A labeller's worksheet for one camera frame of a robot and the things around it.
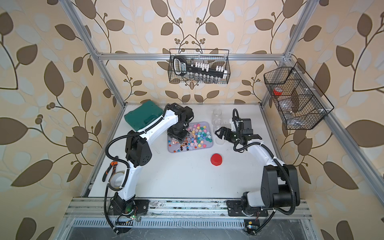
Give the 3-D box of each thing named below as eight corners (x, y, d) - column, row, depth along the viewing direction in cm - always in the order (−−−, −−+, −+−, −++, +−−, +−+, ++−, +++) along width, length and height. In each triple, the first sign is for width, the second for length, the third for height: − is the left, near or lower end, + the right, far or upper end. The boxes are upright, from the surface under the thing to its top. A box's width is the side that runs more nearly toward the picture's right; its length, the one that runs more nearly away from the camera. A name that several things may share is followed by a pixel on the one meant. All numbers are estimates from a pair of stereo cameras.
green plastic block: (124, 120, 113) (121, 115, 109) (148, 103, 125) (147, 98, 121) (140, 134, 105) (138, 129, 101) (165, 114, 117) (164, 109, 113)
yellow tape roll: (109, 188, 82) (106, 186, 80) (115, 173, 88) (112, 171, 85) (120, 188, 82) (118, 186, 80) (125, 173, 88) (123, 171, 85)
